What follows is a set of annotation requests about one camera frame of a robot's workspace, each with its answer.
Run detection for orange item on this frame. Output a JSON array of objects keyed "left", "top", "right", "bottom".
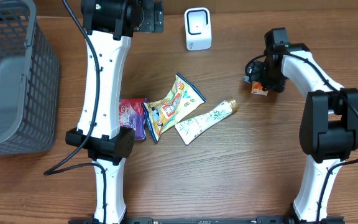
[{"left": 251, "top": 82, "right": 269, "bottom": 96}]

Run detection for white tube with gold cap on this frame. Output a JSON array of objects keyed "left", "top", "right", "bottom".
[{"left": 175, "top": 98, "right": 239, "bottom": 145}]

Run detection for red purple tissue pack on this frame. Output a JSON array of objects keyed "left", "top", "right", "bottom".
[{"left": 119, "top": 98, "right": 147, "bottom": 140}]

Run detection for cream snack bag blue edges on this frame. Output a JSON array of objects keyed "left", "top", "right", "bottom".
[{"left": 142, "top": 73, "right": 206, "bottom": 143}]

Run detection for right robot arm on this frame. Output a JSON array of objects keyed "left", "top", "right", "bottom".
[{"left": 244, "top": 28, "right": 358, "bottom": 223}]

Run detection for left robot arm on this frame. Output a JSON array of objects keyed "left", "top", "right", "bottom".
[{"left": 66, "top": 0, "right": 163, "bottom": 223}]

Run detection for white barcode scanner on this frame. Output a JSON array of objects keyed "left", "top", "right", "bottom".
[{"left": 184, "top": 7, "right": 212, "bottom": 51}]

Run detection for grey plastic shopping basket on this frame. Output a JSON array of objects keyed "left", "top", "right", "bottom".
[{"left": 0, "top": 1, "right": 60, "bottom": 155}]

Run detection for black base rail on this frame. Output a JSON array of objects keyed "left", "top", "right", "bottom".
[{"left": 68, "top": 216, "right": 345, "bottom": 224}]

